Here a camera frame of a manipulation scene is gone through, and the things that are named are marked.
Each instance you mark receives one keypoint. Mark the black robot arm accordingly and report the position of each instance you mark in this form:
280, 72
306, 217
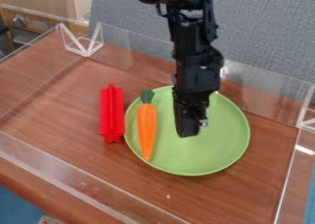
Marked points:
184, 9

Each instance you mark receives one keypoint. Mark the cardboard box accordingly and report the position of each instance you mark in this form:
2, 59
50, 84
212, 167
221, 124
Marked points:
73, 9

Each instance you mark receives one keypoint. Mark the clear acrylic triangle bracket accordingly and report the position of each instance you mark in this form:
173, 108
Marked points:
84, 45

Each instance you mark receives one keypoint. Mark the orange toy carrot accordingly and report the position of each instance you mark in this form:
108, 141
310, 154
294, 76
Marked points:
148, 122

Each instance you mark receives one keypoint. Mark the wooden shelf with knob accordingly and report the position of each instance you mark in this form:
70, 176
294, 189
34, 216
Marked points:
38, 22

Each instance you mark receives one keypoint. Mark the green round plate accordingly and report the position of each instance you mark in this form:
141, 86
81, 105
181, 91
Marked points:
196, 155

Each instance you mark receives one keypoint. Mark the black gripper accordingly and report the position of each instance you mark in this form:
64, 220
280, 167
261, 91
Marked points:
197, 80

